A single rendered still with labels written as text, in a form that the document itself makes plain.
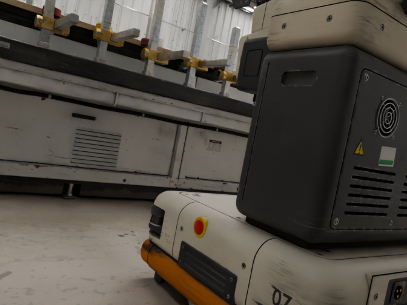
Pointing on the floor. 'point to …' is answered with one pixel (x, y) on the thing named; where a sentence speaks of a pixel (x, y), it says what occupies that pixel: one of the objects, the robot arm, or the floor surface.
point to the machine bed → (108, 132)
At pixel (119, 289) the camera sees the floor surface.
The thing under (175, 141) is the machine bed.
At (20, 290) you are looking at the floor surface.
